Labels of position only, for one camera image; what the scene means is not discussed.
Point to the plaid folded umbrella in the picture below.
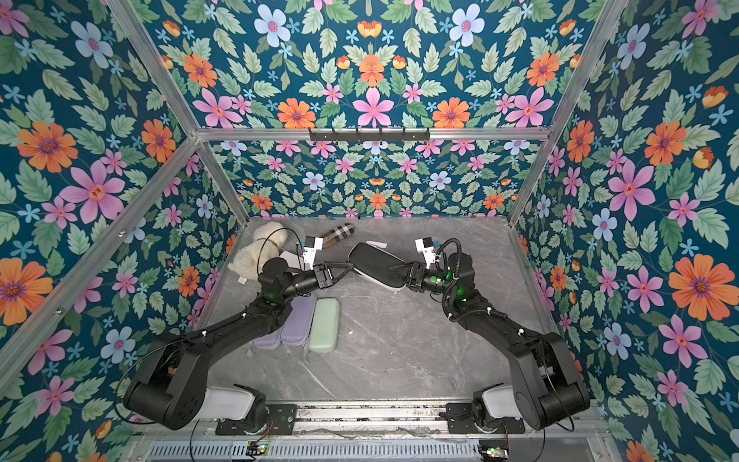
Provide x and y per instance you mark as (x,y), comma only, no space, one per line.
(337,234)

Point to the mint green zippered case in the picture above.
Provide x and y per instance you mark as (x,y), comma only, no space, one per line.
(325,327)

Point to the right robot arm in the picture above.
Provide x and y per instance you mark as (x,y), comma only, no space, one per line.
(545,387)

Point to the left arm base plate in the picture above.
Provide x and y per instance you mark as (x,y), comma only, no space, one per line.
(257,420)

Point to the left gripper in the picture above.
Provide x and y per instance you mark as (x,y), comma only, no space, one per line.
(321,278)

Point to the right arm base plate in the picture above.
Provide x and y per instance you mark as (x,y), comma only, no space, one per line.
(473,418)

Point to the black hook rail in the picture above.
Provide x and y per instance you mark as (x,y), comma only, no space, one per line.
(369,135)

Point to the white plush dog toy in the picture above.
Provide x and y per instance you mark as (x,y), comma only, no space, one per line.
(268,241)

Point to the aluminium front rail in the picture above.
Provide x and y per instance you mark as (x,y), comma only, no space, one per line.
(362,419)

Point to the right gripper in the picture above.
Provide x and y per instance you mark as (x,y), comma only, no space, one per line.
(419,276)

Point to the beige case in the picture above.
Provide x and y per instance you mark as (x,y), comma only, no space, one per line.
(372,263)

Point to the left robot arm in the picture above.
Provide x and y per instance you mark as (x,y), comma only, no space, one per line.
(171,387)

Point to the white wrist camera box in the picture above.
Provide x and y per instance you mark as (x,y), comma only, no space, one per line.
(428,249)

